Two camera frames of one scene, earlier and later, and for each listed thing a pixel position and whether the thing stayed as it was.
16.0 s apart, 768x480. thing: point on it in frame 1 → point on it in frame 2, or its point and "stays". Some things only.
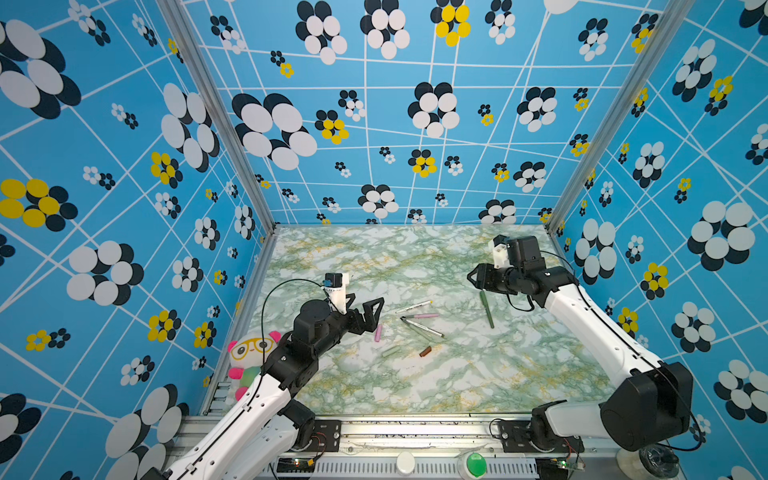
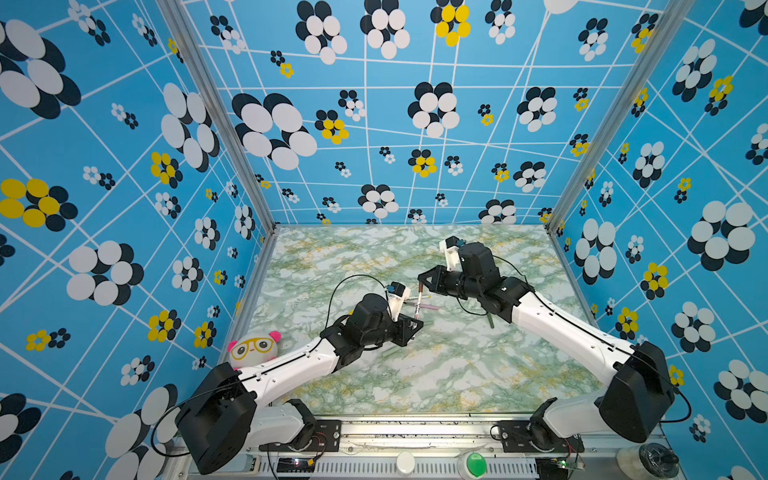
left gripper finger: (371, 317) → (410, 328)
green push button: (473, 466) stays
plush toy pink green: (246, 357) stays
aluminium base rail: (418, 448) stays
